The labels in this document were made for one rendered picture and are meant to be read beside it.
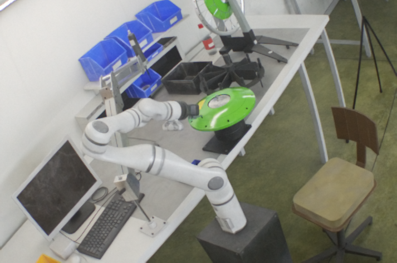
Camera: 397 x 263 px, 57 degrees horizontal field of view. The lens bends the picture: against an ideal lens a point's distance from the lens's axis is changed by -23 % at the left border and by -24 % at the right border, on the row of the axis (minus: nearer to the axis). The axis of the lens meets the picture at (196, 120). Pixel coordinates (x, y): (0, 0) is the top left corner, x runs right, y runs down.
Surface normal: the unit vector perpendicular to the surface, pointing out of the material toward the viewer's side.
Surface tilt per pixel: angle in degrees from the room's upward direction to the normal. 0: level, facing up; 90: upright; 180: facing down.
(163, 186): 0
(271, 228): 90
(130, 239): 0
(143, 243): 0
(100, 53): 90
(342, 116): 90
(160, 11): 88
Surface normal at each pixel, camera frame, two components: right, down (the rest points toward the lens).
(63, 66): 0.75, 0.05
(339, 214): -0.36, -0.80
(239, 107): -0.11, -0.69
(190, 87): -0.52, 0.65
